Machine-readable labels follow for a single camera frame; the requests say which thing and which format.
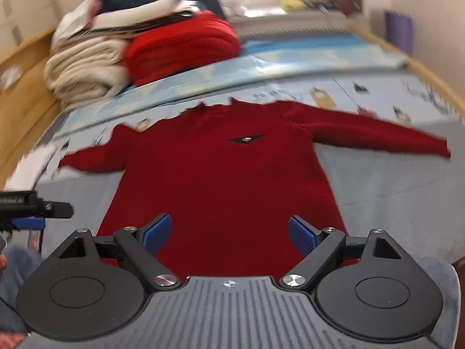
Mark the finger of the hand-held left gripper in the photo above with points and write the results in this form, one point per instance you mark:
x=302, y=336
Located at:
x=31, y=223
x=58, y=210

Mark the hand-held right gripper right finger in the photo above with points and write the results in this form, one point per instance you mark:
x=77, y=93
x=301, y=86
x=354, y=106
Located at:
x=302, y=236

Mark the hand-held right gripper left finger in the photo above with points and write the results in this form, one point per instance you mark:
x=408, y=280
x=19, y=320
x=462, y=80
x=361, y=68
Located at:
x=158, y=233

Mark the red knit sweater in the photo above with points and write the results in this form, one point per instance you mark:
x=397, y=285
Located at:
x=225, y=189

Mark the folded beige clothes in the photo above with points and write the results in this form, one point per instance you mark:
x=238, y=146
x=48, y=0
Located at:
x=85, y=71

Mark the folded red knit clothes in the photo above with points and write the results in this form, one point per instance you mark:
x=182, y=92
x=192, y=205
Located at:
x=181, y=51

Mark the folded white clothes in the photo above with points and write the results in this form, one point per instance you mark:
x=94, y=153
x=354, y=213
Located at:
x=120, y=16

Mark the person's blue jeans leg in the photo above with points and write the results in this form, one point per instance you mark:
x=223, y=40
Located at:
x=20, y=272

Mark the light blue patterned blanket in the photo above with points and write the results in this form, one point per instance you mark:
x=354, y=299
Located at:
x=290, y=58

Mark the purple bag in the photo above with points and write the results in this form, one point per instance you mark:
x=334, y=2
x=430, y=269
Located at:
x=399, y=32

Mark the white plush toy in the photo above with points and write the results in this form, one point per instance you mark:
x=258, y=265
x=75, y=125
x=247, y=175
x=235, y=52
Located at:
x=234, y=3

